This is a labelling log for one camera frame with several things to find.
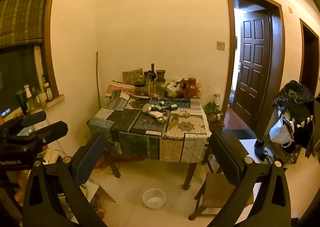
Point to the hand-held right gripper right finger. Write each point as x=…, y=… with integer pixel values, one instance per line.
x=225, y=156

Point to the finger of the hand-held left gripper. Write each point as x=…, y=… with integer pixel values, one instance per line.
x=55, y=129
x=35, y=118

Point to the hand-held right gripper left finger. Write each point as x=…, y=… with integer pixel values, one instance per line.
x=91, y=156

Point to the dark green bottle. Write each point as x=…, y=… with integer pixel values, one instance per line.
x=22, y=101

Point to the white cup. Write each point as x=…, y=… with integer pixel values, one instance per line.
x=42, y=98

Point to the white floor mat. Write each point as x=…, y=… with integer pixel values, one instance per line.
x=246, y=146

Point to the white capped bottle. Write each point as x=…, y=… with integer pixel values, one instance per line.
x=28, y=94

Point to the dark doormat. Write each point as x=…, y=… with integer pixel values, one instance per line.
x=240, y=133

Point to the small brown bottle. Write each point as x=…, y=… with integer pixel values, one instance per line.
x=49, y=93

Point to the dark wooden side table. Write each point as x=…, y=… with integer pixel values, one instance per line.
x=217, y=126

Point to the wooden stool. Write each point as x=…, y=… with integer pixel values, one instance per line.
x=215, y=189

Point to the black boots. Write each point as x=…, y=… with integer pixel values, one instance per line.
x=260, y=150

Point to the cardboard sheet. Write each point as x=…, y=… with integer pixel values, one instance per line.
x=100, y=192

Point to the labelled glass jar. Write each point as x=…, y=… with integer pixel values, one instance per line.
x=216, y=116

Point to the green leafy bag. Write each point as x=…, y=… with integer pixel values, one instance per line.
x=210, y=108

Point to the white lidded glass jar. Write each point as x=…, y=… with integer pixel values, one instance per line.
x=217, y=100

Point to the patchwork tablecloth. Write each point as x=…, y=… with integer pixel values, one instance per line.
x=140, y=124

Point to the gold foil wrapper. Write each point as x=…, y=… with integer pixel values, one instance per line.
x=183, y=113

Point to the white hanging bag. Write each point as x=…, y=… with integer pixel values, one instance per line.
x=280, y=133

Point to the thin wooden stick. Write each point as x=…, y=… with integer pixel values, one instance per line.
x=97, y=79

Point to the crumpled wrapper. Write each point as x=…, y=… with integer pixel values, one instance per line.
x=162, y=120

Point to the pink patterned box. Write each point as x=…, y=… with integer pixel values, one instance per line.
x=117, y=88

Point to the dark small bottle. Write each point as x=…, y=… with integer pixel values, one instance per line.
x=170, y=107

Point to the red thermos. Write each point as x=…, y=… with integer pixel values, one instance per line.
x=191, y=88

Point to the white flat box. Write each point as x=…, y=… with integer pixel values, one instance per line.
x=155, y=114

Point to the black lidded glass jar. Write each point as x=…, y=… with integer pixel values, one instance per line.
x=140, y=88

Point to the small white carton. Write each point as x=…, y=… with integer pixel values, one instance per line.
x=171, y=88

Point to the clothes rack with bags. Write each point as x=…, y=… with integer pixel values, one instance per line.
x=297, y=106

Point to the clear glass bottle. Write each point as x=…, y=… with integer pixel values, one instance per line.
x=149, y=84

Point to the brown panelled door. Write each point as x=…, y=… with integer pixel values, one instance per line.
x=252, y=66

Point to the dark wine bottle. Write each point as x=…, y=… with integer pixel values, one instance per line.
x=153, y=74

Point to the brown ceramic vase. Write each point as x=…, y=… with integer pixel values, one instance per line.
x=160, y=75

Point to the bamboo window blind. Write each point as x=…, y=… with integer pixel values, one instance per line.
x=22, y=11

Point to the brown window frame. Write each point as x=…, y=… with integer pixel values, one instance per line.
x=47, y=41

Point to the beige wall switch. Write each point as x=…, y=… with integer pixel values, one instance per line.
x=220, y=46

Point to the brown wooden door frame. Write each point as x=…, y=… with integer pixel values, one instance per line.
x=231, y=41
x=301, y=54

